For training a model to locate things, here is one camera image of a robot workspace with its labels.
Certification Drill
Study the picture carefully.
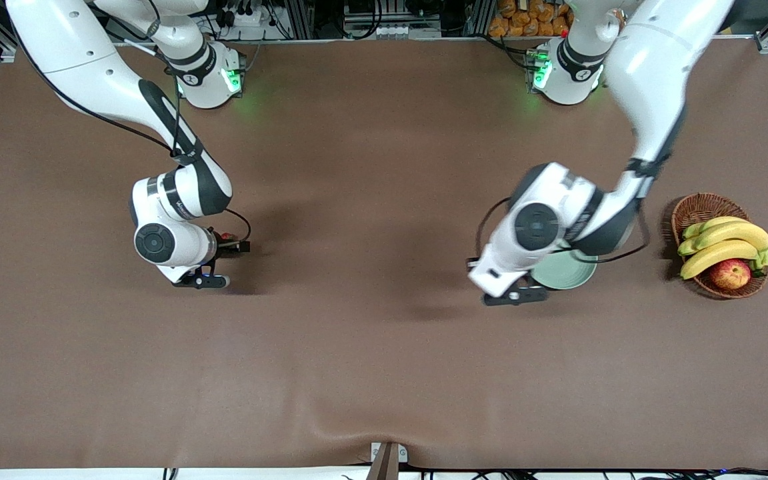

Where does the light green round plate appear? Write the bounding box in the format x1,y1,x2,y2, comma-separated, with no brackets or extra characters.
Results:
531,250,599,291

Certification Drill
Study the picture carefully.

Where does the brown table cover cloth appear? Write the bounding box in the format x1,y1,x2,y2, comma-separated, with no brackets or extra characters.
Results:
0,37,768,471

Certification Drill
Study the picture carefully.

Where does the grey base box green light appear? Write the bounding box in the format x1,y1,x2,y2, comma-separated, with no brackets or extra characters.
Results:
524,47,553,93
221,52,249,94

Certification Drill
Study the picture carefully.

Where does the table edge clamp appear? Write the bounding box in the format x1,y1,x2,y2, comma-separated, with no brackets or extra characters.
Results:
369,441,409,480

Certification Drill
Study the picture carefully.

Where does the brown wicker basket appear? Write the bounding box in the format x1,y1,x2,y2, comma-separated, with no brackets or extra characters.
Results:
671,193,768,299

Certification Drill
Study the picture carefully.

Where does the white power strip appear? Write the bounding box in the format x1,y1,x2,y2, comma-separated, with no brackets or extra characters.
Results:
221,5,263,27

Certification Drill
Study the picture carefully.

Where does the pile of brown bread rolls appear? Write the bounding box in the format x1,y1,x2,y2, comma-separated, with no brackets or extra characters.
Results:
489,0,575,37

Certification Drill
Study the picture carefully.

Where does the white terminal strip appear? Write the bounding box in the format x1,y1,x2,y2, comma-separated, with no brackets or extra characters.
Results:
343,23,443,39

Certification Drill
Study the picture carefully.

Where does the red yellow apple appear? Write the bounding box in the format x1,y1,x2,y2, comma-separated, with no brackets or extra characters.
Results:
709,259,752,291

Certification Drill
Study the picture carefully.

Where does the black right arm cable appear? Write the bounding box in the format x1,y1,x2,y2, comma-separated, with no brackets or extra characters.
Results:
7,0,253,244

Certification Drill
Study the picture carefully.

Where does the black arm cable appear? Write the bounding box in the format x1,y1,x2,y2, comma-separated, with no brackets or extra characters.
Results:
476,197,651,264
7,0,253,244

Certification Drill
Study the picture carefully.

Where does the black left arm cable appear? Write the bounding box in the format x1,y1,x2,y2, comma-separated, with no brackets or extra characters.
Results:
476,197,651,264

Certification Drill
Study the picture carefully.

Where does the aluminium frame post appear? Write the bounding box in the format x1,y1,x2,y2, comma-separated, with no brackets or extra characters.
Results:
465,0,497,37
285,0,316,41

